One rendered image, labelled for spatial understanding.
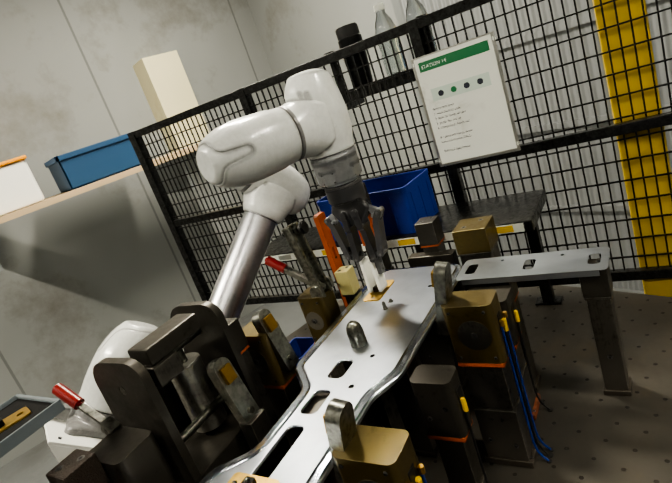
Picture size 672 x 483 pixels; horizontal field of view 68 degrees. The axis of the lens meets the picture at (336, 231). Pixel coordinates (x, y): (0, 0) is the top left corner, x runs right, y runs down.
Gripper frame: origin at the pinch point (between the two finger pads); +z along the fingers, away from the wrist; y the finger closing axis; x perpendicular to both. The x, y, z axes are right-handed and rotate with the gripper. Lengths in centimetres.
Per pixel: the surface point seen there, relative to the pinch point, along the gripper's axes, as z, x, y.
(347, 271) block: 2.1, 6.9, -10.9
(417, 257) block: 8.5, 25.2, -2.2
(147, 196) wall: -8, 144, -252
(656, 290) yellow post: 40, 58, 46
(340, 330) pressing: 8.3, -7.8, -6.9
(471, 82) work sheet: -27, 55, 13
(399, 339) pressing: 8.3, -11.1, 7.9
